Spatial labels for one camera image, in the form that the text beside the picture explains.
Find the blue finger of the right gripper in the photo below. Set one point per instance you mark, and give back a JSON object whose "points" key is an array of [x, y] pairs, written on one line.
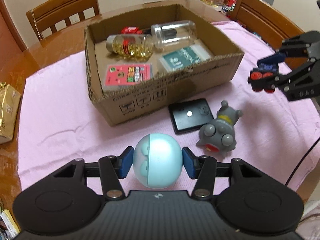
{"points": [[265, 81], [271, 61]]}

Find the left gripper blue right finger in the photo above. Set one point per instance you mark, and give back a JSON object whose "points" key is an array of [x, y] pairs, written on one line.
{"points": [[203, 170]]}

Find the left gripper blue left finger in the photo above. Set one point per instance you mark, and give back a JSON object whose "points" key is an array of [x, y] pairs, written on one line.
{"points": [[112, 169]]}

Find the black toy train block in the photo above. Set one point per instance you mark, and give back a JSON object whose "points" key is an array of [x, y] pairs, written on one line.
{"points": [[275, 71]]}

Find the light blue egg-shaped device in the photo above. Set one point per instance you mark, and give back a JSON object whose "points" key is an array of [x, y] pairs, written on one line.
{"points": [[157, 161]]}

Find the red pink package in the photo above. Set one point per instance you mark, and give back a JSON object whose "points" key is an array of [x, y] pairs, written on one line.
{"points": [[127, 74]]}

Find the white plastic rectangular bottle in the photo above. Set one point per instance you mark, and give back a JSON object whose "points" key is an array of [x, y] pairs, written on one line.
{"points": [[183, 57]]}

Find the clear plastic jar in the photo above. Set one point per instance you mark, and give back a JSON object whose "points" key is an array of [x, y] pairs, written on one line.
{"points": [[161, 44]]}

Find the fish oil capsule bottle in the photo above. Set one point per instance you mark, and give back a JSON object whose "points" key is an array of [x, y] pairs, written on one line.
{"points": [[132, 45]]}

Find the wooden chair right side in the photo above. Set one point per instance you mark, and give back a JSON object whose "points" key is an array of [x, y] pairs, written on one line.
{"points": [[259, 17]]}

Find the grey elephant toy figure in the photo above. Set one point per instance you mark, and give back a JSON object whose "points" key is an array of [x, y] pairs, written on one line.
{"points": [[218, 135]]}

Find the black square flat device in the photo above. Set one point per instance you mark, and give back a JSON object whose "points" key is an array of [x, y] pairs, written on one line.
{"points": [[189, 115]]}

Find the pink table cloth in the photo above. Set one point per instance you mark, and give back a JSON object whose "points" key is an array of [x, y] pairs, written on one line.
{"points": [[58, 122]]}

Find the open cardboard box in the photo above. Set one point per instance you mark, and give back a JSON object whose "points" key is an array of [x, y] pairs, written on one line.
{"points": [[151, 56]]}

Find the gold wrapped gift box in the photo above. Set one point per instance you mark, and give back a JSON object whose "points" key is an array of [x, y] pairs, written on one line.
{"points": [[10, 100]]}

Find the wooden chair behind table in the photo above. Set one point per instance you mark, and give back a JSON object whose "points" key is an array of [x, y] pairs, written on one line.
{"points": [[48, 14]]}

